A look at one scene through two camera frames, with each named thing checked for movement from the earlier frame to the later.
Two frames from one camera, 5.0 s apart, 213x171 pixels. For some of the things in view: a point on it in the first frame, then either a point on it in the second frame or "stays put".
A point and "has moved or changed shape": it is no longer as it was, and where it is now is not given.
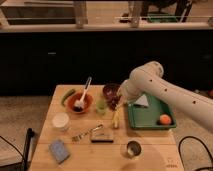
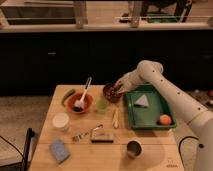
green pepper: x=71 y=92 stays put
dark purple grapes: x=112 y=98 has moved or changed shape
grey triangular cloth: x=142 y=100 stays put
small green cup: x=101 y=107 stays put
